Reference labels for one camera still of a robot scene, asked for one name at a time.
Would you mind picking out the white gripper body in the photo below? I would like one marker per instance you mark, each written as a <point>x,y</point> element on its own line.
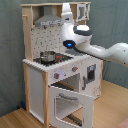
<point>66,15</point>

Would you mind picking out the white toy microwave door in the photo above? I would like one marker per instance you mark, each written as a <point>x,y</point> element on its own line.
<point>83,11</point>

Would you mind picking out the red stove knob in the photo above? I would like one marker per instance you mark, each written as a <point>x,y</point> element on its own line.
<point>56,75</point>
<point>74,69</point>

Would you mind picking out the white oven door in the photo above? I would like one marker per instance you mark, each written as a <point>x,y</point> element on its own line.
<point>63,102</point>

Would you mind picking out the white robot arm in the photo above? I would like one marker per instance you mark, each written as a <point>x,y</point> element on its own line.
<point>78,37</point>

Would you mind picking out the wooden toy kitchen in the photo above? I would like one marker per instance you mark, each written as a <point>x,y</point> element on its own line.
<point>39,78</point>

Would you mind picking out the grey range hood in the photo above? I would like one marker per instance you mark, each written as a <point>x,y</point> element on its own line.
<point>48,18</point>

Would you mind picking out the grey toy sink basin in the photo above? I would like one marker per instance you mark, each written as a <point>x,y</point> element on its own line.
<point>75,53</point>

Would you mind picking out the black toy stovetop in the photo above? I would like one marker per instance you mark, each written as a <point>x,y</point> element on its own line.
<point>59,58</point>

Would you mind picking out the small steel toy pot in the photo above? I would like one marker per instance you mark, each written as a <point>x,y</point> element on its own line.
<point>47,56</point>

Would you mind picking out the white dishwasher door with handle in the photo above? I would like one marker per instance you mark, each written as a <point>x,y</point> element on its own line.
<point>90,78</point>

